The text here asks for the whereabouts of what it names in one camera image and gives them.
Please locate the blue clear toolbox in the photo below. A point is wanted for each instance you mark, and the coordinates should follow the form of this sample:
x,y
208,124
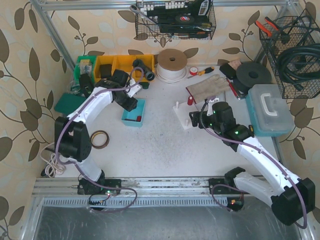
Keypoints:
x,y
268,112

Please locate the green cutting mat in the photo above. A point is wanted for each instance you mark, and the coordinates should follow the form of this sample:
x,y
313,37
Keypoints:
x,y
68,103

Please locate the yellow storage bin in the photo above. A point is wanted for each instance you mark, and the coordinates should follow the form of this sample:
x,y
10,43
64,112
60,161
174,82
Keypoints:
x,y
121,62

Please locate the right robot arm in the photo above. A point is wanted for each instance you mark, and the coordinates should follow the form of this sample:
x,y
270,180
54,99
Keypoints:
x,y
290,197

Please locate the black green meter device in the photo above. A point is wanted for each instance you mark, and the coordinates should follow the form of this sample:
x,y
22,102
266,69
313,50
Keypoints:
x,y
86,85

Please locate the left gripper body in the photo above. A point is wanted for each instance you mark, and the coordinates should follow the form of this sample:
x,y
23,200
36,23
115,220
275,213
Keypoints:
x,y
130,104

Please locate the blue plastic tray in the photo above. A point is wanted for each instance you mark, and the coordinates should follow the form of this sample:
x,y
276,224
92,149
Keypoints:
x,y
130,118

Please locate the white peg base plate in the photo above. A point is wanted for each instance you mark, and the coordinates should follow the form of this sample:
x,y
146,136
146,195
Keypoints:
x,y
182,111

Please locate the black box in bin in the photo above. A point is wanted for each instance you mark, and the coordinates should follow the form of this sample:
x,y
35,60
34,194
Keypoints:
x,y
105,71

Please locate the black disc spool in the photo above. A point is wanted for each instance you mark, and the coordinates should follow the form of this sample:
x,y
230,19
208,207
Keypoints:
x,y
249,74

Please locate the brown tape roll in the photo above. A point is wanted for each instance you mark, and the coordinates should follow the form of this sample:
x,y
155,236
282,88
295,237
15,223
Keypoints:
x,y
99,139

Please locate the silver wrench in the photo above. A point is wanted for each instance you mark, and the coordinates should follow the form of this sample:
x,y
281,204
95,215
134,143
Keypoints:
x,y
136,10

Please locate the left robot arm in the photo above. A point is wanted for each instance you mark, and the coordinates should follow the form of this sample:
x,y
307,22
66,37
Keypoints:
x,y
72,140

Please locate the black tape roll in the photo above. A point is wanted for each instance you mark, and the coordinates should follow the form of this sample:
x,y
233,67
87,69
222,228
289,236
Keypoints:
x,y
184,20

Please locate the beige work glove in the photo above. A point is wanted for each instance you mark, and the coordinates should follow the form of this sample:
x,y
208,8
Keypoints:
x,y
212,86

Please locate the wire basket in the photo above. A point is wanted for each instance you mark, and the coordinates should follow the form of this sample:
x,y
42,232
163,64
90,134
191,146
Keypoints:
x,y
166,20
293,54

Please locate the red white tape roll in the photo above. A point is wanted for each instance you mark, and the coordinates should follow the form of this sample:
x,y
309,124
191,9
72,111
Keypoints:
x,y
193,71

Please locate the green storage bin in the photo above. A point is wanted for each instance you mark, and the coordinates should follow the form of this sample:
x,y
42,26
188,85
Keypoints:
x,y
84,65

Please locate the right wire basket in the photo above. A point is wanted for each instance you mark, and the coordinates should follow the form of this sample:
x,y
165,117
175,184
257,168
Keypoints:
x,y
293,54

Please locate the dark grey pipe fitting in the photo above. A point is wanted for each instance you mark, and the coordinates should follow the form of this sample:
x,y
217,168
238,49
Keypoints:
x,y
147,72

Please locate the small hammer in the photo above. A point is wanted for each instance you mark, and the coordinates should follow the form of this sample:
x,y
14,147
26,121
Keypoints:
x,y
50,150

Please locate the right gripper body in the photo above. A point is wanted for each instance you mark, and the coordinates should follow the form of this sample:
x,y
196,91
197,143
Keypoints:
x,y
198,119

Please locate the top wire basket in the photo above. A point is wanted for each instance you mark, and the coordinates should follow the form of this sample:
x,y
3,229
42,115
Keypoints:
x,y
166,20

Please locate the white cable spool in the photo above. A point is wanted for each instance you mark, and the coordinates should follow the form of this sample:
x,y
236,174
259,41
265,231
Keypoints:
x,y
171,66

